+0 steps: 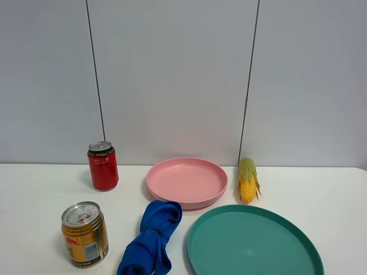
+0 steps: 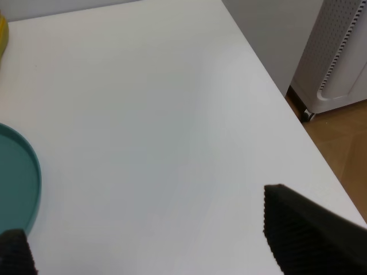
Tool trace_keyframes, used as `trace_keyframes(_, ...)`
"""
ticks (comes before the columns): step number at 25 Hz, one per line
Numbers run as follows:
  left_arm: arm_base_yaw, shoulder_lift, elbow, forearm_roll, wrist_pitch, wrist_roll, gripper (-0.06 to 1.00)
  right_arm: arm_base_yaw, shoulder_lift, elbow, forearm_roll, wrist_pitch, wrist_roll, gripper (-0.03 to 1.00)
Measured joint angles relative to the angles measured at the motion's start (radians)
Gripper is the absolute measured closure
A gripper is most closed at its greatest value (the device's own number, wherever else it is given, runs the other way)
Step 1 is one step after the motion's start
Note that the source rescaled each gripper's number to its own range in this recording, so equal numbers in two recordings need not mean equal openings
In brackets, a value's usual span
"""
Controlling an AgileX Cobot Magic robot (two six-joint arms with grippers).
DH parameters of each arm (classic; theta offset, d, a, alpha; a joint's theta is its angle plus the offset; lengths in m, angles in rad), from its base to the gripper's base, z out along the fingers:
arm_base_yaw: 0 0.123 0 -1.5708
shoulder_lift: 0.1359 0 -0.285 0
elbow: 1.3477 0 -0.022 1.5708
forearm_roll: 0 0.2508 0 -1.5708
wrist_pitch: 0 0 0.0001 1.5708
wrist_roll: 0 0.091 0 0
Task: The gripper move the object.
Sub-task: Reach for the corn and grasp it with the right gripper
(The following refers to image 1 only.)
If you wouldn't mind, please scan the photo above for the corn cob with husk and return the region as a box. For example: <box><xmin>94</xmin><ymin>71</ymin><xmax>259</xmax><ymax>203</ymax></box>
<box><xmin>237</xmin><ymin>158</ymin><xmax>261</xmax><ymax>204</ymax></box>

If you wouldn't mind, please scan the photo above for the pink plate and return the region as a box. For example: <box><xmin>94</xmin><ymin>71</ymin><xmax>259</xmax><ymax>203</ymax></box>
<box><xmin>146</xmin><ymin>158</ymin><xmax>228</xmax><ymax>210</ymax></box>

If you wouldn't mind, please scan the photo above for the red soda can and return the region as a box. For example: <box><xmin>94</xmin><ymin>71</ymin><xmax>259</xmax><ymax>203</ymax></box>
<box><xmin>87</xmin><ymin>141</ymin><xmax>119</xmax><ymax>191</ymax></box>

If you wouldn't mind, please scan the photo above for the teal plate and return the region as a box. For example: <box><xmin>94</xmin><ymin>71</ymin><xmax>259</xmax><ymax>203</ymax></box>
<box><xmin>188</xmin><ymin>205</ymin><xmax>325</xmax><ymax>274</ymax></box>

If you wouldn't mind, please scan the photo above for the blue cloth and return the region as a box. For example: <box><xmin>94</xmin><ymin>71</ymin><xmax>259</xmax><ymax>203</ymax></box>
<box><xmin>117</xmin><ymin>200</ymin><xmax>182</xmax><ymax>274</ymax></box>

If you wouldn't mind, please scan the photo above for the gold energy drink can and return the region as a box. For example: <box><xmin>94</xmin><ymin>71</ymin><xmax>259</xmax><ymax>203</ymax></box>
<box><xmin>61</xmin><ymin>201</ymin><xmax>109</xmax><ymax>269</ymax></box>

